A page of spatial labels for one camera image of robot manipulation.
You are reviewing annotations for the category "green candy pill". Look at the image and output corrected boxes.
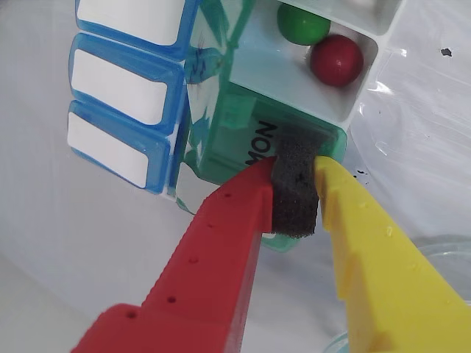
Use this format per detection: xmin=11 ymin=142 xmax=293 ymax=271
xmin=276 ymin=2 xmax=332 ymax=46

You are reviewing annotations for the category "blue green pill organizer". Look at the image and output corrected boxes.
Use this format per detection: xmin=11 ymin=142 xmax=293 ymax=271
xmin=65 ymin=0 xmax=409 ymax=254

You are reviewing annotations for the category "red candy pill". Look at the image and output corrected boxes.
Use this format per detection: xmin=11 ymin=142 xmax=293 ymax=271
xmin=310 ymin=35 xmax=365 ymax=88

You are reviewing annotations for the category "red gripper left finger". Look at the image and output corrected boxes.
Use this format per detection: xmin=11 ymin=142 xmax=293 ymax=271
xmin=71 ymin=126 xmax=327 ymax=353

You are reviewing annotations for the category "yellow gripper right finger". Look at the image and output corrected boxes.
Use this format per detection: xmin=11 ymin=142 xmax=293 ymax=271
xmin=314 ymin=156 xmax=471 ymax=353

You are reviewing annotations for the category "clear glass bowl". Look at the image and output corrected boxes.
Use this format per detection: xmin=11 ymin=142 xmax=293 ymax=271
xmin=323 ymin=233 xmax=471 ymax=353

